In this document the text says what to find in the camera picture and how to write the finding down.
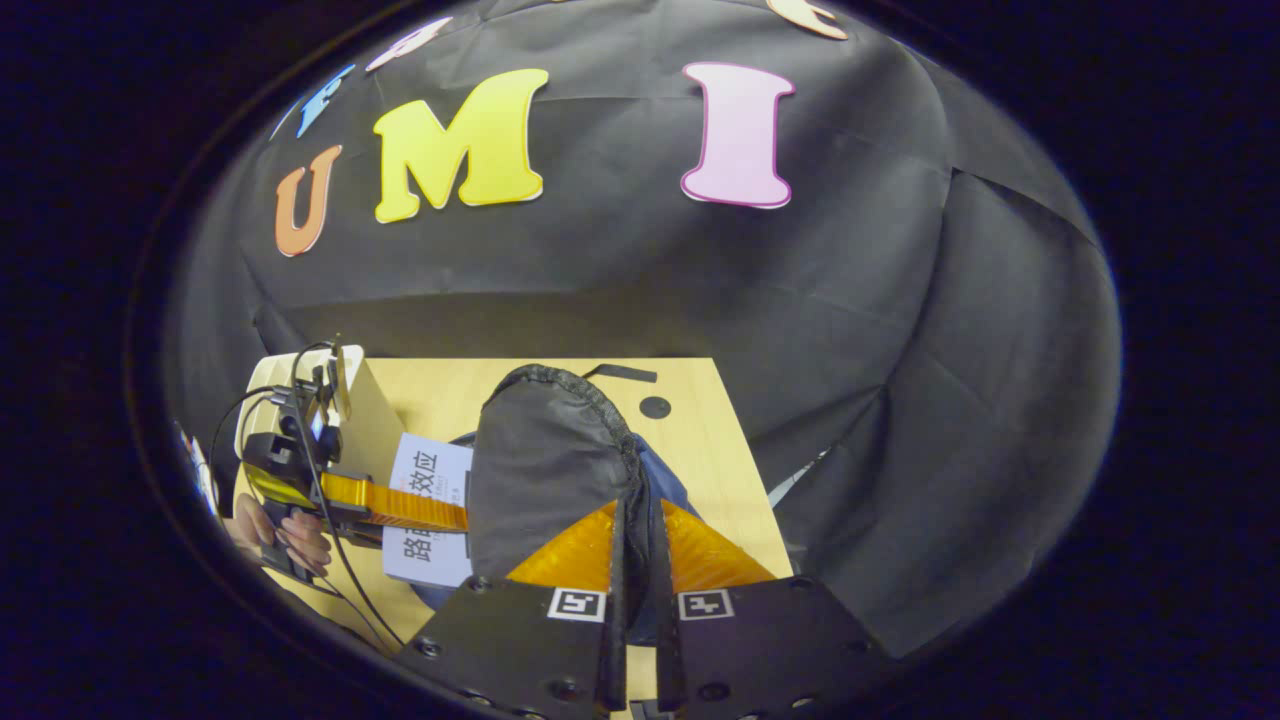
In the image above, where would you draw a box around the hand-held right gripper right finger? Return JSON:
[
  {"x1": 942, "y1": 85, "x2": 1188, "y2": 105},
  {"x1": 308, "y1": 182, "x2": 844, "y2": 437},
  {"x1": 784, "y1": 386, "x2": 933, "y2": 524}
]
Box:
[{"x1": 645, "y1": 498, "x2": 896, "y2": 720}]

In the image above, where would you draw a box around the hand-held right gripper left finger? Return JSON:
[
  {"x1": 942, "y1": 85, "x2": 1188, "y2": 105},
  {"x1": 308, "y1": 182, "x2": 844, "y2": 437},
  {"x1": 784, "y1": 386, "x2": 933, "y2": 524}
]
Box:
[{"x1": 395, "y1": 498, "x2": 629, "y2": 720}]

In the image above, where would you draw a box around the white book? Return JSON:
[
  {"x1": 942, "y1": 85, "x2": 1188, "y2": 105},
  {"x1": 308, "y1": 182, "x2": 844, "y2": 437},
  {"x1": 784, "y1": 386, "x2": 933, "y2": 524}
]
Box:
[{"x1": 383, "y1": 432, "x2": 476, "y2": 589}]

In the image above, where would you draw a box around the white bookshelf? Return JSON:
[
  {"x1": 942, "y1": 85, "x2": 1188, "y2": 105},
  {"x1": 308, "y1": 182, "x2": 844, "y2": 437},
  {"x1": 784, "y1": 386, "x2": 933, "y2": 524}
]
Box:
[{"x1": 235, "y1": 345, "x2": 408, "y2": 501}]

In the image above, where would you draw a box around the blue schoolbag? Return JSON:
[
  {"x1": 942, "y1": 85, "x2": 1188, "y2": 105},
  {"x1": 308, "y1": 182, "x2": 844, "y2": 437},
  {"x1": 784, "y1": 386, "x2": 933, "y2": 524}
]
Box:
[{"x1": 410, "y1": 363, "x2": 696, "y2": 646}]

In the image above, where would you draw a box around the black backdrop cloth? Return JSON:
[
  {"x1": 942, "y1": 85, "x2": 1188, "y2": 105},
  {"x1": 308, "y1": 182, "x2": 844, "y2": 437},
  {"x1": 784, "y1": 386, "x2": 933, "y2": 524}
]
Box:
[{"x1": 165, "y1": 0, "x2": 1123, "y2": 661}]

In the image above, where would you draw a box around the black cable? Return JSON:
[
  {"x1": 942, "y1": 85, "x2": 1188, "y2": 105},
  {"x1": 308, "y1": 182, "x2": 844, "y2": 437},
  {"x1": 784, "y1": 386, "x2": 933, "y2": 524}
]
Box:
[{"x1": 208, "y1": 343, "x2": 406, "y2": 649}]

